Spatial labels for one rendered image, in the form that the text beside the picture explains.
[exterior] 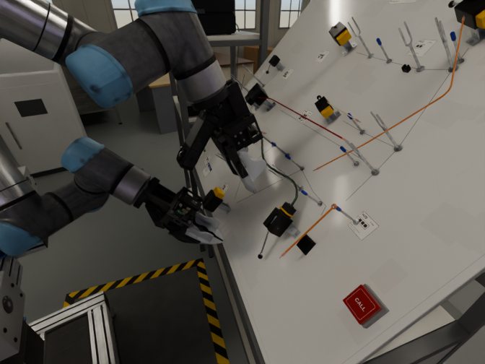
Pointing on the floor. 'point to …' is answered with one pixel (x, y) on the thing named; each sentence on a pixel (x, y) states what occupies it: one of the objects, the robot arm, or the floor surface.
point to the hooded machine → (36, 110)
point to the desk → (159, 103)
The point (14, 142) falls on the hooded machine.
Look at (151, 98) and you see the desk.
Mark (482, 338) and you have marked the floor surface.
